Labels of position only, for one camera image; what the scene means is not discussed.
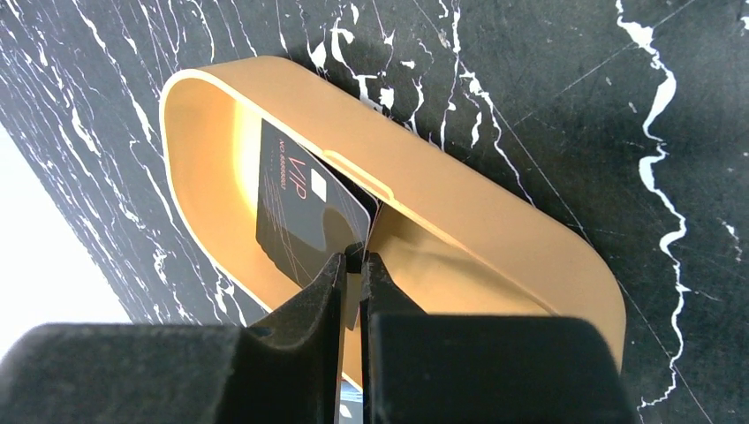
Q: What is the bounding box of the black credit card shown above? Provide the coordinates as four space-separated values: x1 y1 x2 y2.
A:
255 122 369 287
309 152 381 239

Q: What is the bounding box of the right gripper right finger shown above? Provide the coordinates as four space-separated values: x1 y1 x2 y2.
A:
359 254 635 423

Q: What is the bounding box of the orange oval tray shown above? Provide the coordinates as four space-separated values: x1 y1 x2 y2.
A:
160 56 626 364

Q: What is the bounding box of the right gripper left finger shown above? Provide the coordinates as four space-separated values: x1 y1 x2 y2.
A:
1 254 346 423

